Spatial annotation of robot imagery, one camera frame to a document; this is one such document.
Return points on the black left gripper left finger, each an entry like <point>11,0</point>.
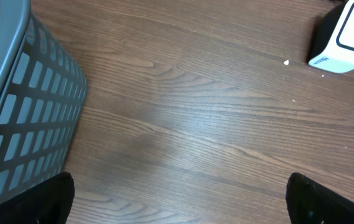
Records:
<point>48,202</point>

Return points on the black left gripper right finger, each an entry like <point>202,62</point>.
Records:
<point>309,202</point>

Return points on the white barcode scanner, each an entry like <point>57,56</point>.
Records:
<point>333,48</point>

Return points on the grey plastic mesh basket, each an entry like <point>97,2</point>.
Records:
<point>42,92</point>

